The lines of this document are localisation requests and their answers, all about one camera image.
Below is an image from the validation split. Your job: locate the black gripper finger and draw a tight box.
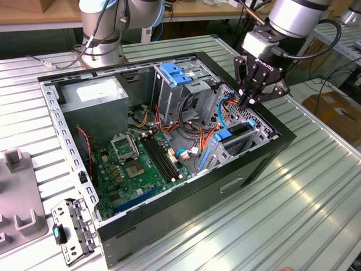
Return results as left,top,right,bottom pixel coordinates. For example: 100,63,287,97
233,55,250,110
246,80,290,107

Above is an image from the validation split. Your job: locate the orange power wire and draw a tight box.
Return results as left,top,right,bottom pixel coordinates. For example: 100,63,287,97
201,97,242,155

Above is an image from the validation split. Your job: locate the hard disk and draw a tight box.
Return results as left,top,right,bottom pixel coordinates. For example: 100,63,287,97
197,119,257,172

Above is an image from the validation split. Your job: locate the metal disk bay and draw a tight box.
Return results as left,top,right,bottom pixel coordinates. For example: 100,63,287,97
195,120,276,174

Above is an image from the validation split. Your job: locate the black tripod stand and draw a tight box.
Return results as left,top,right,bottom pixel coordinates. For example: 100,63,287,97
232,0,259,56

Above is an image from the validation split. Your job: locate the brown cardboard box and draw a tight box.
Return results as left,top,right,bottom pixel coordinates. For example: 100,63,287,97
301,90,361,147

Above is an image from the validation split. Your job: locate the blue plastic drive latch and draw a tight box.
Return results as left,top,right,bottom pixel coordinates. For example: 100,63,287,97
159,62,193,87

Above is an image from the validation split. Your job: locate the wooden desk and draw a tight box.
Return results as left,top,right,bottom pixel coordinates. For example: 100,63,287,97
0,0,335,54

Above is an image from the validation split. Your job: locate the grey metal drive cage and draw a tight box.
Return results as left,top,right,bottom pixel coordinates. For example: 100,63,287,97
151,58,223,125

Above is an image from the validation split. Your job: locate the black RAM slot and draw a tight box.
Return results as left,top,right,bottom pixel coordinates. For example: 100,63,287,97
140,137,174,183
148,134,182,180

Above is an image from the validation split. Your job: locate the thin metal locking lever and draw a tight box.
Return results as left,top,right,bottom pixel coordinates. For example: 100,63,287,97
129,133,141,159

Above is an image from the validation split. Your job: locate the CPU socket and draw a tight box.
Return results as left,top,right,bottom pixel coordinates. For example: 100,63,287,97
123,158,148,180

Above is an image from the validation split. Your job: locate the metal socket cover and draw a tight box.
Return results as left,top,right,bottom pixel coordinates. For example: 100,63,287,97
109,132,141,165

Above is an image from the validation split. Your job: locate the black PC case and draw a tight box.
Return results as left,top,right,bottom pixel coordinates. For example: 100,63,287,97
37,51,297,269

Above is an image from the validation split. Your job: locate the grey power supply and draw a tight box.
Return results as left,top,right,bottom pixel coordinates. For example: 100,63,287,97
58,75,130,146

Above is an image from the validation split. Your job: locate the green motherboard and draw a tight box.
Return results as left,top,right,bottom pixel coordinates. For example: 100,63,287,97
91,130,196,221

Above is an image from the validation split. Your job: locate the blue expansion slot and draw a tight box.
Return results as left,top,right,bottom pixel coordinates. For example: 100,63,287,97
112,186,159,215

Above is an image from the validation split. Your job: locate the black teal latch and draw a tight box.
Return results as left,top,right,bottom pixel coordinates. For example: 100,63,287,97
52,223,69,245

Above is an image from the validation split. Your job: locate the grey parts rack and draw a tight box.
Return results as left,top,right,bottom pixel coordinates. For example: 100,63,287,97
0,151,49,251

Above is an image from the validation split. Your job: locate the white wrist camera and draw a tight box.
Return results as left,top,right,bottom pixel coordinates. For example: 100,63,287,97
241,30,280,57

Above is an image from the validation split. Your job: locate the long blue wire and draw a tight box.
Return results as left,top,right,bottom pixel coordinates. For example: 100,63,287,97
217,89,236,128

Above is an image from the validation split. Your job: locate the thick black camera cable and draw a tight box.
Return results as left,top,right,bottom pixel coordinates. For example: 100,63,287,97
270,18,344,60

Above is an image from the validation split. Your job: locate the orange yellow wire bundle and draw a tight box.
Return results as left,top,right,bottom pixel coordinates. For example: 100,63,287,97
128,104,181,135

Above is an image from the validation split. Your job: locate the short blue wire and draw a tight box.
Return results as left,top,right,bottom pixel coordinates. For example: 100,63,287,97
175,147,204,161

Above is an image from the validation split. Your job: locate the red fan wire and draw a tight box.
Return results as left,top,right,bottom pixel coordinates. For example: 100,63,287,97
76,126,95,170

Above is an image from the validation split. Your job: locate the black cable with plug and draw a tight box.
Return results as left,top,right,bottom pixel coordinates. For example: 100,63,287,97
27,0,130,70

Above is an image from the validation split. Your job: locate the metal slot bracket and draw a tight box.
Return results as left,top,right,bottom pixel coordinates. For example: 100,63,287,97
50,197,100,268

